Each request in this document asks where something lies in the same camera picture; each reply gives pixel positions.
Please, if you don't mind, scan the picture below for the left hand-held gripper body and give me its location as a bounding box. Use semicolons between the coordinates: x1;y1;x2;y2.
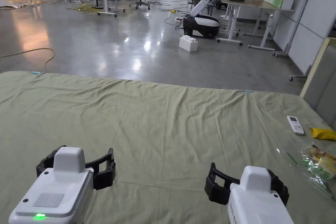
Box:
8;146;95;224

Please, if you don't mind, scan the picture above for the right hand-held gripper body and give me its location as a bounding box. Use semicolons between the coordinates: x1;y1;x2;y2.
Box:
228;166;294;224

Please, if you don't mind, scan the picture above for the clear plastic snack bag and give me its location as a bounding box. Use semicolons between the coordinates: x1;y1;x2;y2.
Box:
275;142;336;201

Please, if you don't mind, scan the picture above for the white remote control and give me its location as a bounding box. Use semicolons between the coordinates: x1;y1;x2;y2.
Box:
287;115;305;136

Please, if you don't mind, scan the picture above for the yellow bag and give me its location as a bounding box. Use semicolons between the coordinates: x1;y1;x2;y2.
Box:
309;127;336;141

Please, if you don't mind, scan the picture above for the bed with pale green sheet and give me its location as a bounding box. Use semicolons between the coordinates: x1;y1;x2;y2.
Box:
0;71;336;224

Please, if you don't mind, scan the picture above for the grey padded headboard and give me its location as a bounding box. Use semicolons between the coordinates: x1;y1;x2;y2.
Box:
299;37;336;133

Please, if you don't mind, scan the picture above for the white foam block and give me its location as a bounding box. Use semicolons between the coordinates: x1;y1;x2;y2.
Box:
179;35;198;52

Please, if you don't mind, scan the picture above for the white and black robot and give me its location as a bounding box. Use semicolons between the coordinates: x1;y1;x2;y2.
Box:
182;0;243;38

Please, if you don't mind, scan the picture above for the white-legged table with metal bowl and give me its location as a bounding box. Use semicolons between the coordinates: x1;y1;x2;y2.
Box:
216;0;295;50

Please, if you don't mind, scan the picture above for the yellow cable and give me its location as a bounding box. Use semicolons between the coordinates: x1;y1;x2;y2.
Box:
66;3;102;16

